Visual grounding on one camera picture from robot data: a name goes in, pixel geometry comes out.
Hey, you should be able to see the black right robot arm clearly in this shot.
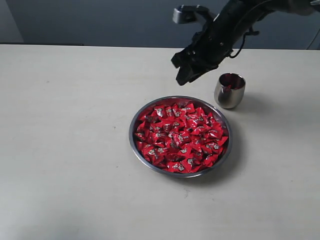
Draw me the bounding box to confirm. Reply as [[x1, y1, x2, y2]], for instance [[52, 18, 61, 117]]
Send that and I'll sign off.
[[171, 0, 320, 86]]

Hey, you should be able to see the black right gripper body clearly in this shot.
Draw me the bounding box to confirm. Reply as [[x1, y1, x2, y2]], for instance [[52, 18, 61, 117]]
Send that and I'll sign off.
[[187, 4, 253, 73]]

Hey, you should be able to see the stainless steel cup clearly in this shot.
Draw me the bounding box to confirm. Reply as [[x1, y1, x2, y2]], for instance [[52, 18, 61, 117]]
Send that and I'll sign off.
[[214, 72, 246, 109]]

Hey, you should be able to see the round steel plate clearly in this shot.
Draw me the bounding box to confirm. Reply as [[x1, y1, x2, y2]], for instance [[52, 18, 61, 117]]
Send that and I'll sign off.
[[128, 96, 233, 178]]

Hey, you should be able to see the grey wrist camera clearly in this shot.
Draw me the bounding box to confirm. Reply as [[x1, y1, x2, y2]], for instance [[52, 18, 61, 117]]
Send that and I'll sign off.
[[172, 5, 215, 25]]

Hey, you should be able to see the red wrapped candy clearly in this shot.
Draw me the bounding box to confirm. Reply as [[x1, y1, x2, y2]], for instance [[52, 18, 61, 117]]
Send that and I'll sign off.
[[201, 141, 223, 155], [151, 105, 167, 119], [165, 162, 185, 173], [173, 131, 192, 147], [180, 103, 195, 115]]

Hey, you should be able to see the black cable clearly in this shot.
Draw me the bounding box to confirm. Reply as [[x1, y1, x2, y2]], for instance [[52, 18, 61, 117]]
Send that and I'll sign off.
[[228, 27, 261, 60]]

